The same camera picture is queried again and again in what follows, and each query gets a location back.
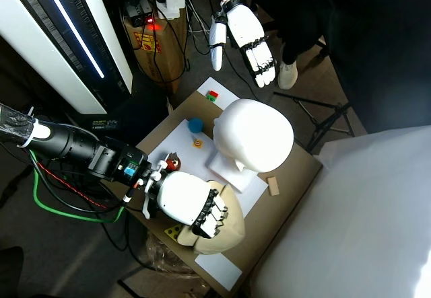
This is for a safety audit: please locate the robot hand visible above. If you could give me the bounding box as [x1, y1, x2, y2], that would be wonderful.
[155, 171, 230, 240]
[208, 3, 277, 89]

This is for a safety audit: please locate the beige baseball cap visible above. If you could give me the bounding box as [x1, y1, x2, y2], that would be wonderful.
[176, 180, 246, 255]

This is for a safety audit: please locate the red brown bird toy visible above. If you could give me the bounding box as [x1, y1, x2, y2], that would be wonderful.
[164, 152, 183, 172]

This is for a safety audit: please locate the yellow triangle block with holes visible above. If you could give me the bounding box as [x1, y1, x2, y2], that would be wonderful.
[164, 224, 183, 241]

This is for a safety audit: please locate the large white paper sheet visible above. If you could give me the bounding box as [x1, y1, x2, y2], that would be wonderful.
[146, 118, 269, 219]

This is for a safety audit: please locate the clear plastic bag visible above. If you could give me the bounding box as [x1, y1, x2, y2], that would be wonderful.
[141, 230, 209, 289]

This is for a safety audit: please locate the person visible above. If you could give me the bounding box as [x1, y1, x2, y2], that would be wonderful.
[269, 0, 341, 90]

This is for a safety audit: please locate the blue ball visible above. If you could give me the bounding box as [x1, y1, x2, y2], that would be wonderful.
[187, 117, 205, 134]

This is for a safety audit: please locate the white power strip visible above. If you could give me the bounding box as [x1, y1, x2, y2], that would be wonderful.
[155, 0, 183, 20]

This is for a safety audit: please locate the brown cardboard box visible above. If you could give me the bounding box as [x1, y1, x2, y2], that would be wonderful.
[123, 7, 189, 94]

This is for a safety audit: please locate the black equipment case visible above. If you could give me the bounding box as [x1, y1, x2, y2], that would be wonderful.
[67, 98, 169, 144]

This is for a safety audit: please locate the tan wooden block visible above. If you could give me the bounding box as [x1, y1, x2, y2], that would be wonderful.
[266, 176, 280, 197]

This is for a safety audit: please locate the white foam mannequin head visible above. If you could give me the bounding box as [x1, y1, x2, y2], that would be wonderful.
[204, 98, 295, 193]

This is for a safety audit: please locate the black device with red light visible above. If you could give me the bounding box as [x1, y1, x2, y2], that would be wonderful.
[124, 0, 159, 28]

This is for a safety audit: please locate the black tripod stand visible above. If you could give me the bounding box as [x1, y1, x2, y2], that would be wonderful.
[273, 91, 356, 154]

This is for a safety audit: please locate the white backdrop sheet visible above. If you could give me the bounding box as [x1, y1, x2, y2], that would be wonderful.
[251, 124, 431, 298]

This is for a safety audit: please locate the white black light panel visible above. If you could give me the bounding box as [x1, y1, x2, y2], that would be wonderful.
[0, 0, 134, 116]

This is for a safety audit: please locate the red braided cable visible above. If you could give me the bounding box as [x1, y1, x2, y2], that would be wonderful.
[36, 161, 109, 209]

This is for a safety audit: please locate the green cable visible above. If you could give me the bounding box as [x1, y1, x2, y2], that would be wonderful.
[28, 149, 125, 224]

